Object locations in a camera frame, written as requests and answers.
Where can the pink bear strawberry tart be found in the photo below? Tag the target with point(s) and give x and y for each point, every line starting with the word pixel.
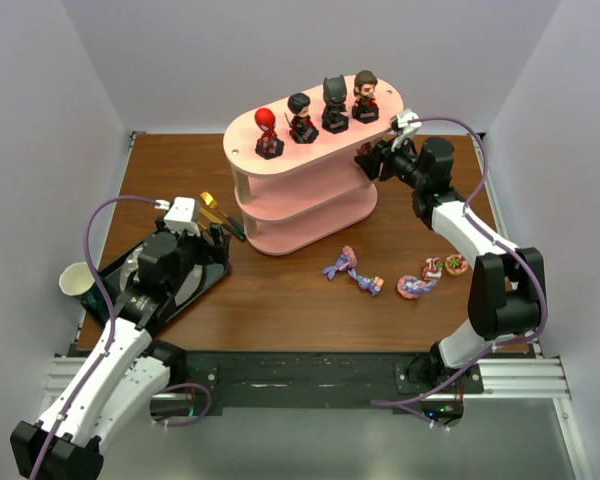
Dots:
pixel 456 264

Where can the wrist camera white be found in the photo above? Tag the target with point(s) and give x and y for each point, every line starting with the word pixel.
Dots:
pixel 405 125
pixel 181 216

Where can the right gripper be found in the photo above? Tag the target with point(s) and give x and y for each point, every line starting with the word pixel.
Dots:
pixel 378 161

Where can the brown haired hero figure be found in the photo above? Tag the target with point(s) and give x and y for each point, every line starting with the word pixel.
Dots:
pixel 365 108

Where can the pink three-tier shelf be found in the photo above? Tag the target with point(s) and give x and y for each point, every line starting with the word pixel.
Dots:
pixel 312 190

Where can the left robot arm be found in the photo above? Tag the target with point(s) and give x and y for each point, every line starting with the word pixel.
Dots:
pixel 122 372

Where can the ice cream cone bear toy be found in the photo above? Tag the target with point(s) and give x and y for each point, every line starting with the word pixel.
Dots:
pixel 365 149

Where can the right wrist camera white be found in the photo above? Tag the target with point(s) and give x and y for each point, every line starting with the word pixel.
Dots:
pixel 405 125

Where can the white paper cup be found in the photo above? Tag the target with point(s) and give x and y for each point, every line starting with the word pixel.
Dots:
pixel 76 279

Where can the round deer pattern plate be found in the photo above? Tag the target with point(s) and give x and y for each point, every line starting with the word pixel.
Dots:
pixel 129 270

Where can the dark green glass cup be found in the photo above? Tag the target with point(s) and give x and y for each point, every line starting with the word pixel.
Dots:
pixel 94 303

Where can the purple bunny with cake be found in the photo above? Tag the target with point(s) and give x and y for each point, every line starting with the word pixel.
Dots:
pixel 372 284

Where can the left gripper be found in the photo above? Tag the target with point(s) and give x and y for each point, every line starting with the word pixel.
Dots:
pixel 206 240

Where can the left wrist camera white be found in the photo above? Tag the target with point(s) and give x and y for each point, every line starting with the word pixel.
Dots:
pixel 181 216

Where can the purple bunny pink cotton candy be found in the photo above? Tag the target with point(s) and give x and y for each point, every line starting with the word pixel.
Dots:
pixel 347 260

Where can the black rectangular tray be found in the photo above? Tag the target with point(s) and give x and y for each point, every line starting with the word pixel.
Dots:
pixel 148 302

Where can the red spider hero figure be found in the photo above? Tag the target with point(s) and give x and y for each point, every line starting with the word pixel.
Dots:
pixel 268 146

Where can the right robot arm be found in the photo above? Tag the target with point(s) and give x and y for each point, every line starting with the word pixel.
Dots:
pixel 507 299

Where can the gold fork green handle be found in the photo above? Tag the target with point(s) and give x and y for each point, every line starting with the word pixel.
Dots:
pixel 229 223

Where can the gold knife green handle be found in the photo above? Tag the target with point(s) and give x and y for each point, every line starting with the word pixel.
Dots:
pixel 209 216

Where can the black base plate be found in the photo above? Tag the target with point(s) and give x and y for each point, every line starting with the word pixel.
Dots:
pixel 321 380

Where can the purple bunny pink donut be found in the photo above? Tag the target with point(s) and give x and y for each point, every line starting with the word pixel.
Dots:
pixel 411 287

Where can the pink bear cake square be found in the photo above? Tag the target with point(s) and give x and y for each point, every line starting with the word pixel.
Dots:
pixel 432 269

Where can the dark bat hero figure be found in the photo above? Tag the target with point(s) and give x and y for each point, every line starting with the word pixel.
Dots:
pixel 334 118

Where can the black haired red figure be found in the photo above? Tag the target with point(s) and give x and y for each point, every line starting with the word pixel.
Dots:
pixel 301 128

